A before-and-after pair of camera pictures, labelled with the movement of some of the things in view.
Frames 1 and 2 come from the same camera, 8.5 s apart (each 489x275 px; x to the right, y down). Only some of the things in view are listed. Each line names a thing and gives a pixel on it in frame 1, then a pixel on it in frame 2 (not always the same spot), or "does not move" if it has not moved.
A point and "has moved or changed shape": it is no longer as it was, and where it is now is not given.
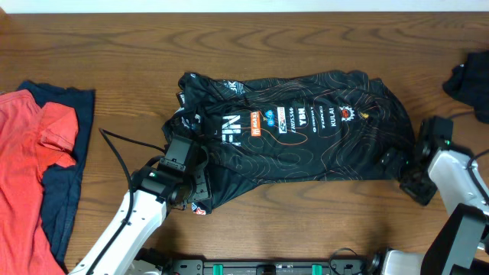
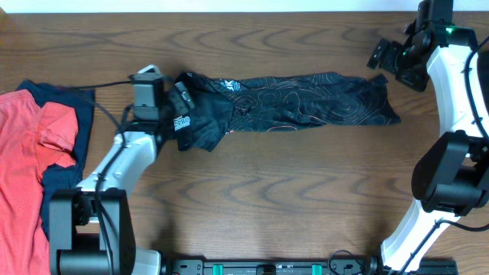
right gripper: (422, 193) -> (416, 82)
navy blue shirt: (60, 184) does not move
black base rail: (350, 266) does not move
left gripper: (204, 189) -> (182, 101)
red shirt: (34, 138) does not move
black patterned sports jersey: (318, 126) has moved or changed shape
